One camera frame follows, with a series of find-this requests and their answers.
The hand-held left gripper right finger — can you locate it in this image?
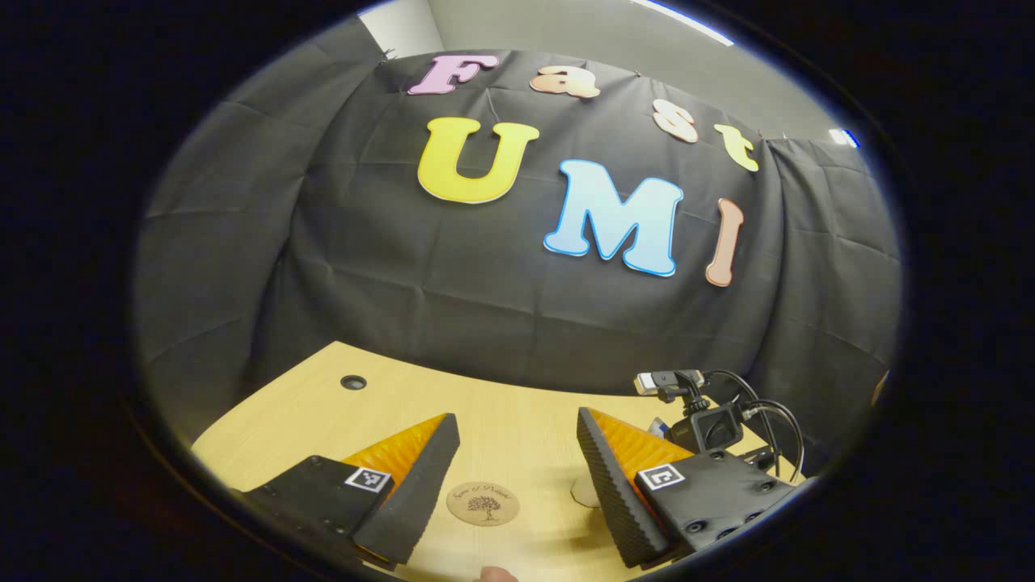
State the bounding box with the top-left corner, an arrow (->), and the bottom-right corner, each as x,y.
577,407 -> 797,569

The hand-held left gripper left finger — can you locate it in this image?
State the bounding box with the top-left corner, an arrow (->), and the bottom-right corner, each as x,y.
243,413 -> 461,567

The round cork coaster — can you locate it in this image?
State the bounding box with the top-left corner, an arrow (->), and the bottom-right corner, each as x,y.
446,481 -> 521,528

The light wooden desktop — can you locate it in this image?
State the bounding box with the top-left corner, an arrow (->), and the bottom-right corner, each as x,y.
192,339 -> 809,582

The black backdrop cloth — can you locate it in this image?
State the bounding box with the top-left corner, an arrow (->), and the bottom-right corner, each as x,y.
133,16 -> 905,478

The black cable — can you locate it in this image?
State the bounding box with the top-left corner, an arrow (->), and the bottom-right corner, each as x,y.
744,399 -> 806,483
702,370 -> 782,478

